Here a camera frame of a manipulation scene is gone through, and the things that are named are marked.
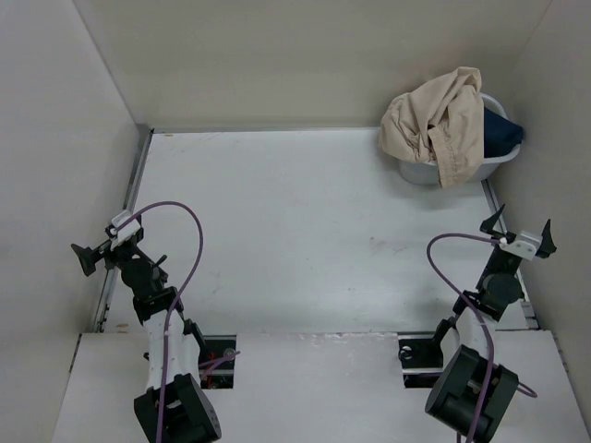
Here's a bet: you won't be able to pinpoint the purple cable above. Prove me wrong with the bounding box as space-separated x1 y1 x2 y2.
425 233 539 443
113 201 241 443

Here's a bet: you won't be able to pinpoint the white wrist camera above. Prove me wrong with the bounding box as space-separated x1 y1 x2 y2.
106 210 141 251
499 231 543 261

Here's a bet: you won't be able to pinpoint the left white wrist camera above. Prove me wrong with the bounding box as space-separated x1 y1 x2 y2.
106 210 141 251

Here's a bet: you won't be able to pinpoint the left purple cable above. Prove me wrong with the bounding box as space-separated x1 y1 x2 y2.
113 201 241 443

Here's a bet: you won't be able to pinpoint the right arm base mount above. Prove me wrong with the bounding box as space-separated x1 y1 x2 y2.
398 334 443 389

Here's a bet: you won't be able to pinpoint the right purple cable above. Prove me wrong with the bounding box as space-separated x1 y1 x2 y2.
425 233 539 443

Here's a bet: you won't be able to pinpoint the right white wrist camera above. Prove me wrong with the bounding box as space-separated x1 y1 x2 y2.
499 231 543 261

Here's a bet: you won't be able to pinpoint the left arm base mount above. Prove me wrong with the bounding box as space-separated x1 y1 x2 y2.
199 335 236 389

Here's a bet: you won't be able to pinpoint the white plastic basket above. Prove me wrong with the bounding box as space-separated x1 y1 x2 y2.
398 93 521 186

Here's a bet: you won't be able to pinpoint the beige trousers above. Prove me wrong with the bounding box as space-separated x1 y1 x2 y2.
378 66 484 188

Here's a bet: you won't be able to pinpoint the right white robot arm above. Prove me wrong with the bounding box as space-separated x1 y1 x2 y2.
425 209 557 442

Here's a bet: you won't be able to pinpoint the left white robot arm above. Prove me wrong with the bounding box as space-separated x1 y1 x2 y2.
71 232 222 442

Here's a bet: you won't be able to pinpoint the navy blue garment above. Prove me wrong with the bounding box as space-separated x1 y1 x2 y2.
484 108 525 159

